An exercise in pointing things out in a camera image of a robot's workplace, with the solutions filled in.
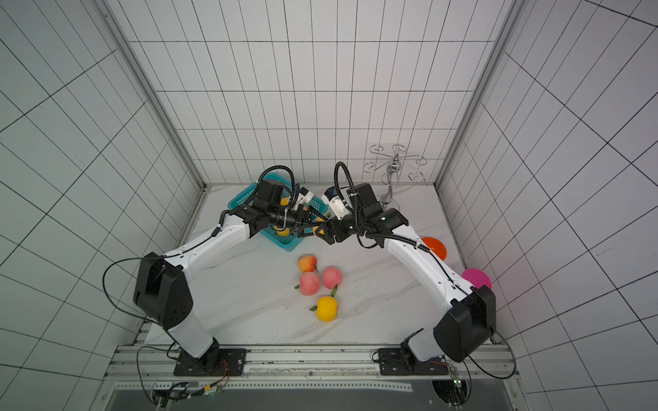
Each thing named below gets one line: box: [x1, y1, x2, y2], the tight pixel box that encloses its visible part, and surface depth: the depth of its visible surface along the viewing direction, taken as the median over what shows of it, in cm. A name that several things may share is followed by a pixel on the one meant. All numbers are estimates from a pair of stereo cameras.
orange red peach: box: [298, 254, 318, 273], surface depth 91 cm
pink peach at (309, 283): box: [299, 271, 320, 297], surface depth 85 cm
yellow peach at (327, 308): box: [316, 296, 339, 322], surface depth 80 cm
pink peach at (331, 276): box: [322, 266, 344, 290], surface depth 87 cm
